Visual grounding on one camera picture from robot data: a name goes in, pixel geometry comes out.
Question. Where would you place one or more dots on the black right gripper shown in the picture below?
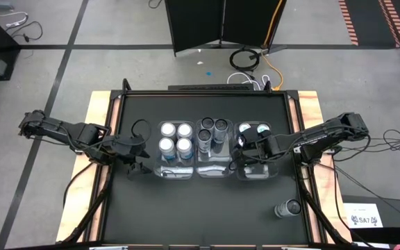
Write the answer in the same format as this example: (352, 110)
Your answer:
(259, 147)

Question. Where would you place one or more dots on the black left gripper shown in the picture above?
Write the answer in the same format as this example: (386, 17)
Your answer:
(123, 149)

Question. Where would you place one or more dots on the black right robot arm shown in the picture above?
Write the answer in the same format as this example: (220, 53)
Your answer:
(319, 137)

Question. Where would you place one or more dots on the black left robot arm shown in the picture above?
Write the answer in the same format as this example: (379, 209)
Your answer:
(82, 133)

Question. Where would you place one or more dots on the clear plastic bin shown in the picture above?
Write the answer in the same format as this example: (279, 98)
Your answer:
(172, 172)
(217, 166)
(259, 173)

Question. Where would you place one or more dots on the black folding partition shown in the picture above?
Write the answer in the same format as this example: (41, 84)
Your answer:
(200, 24)

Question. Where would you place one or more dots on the white paper sign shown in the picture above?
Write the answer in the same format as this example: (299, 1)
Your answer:
(365, 217)

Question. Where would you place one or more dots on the black box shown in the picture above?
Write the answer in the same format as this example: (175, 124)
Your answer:
(396, 217)

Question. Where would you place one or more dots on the black mat orange stripes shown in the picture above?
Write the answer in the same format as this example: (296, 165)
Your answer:
(370, 21)

